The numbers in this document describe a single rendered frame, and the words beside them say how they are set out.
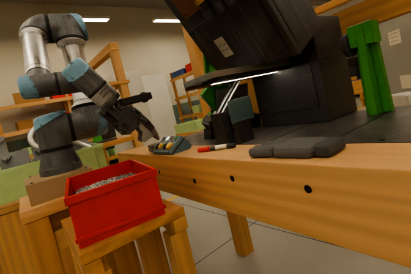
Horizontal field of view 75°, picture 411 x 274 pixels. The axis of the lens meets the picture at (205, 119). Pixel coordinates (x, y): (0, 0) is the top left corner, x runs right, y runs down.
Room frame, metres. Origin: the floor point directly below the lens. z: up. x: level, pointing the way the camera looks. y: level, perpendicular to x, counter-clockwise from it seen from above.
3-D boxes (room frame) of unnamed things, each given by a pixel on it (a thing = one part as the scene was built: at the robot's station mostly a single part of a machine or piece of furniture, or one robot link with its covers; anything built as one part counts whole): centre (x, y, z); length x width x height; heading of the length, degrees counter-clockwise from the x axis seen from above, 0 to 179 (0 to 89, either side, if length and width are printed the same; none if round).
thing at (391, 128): (1.04, -0.20, 0.89); 1.10 x 0.42 x 0.02; 34
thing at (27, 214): (1.05, 0.59, 0.83); 0.32 x 0.32 x 0.04; 35
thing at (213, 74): (0.92, -0.16, 1.11); 0.39 x 0.16 x 0.03; 124
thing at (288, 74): (1.03, -0.38, 1.07); 0.30 x 0.18 x 0.34; 34
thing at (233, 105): (0.87, -0.12, 0.97); 0.10 x 0.02 x 0.14; 124
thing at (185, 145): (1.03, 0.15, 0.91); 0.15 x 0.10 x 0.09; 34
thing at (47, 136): (1.06, 0.58, 1.09); 0.13 x 0.12 x 0.14; 116
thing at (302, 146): (0.58, -0.18, 0.91); 0.20 x 0.11 x 0.03; 38
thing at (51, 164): (1.05, 0.59, 0.97); 0.15 x 0.15 x 0.10
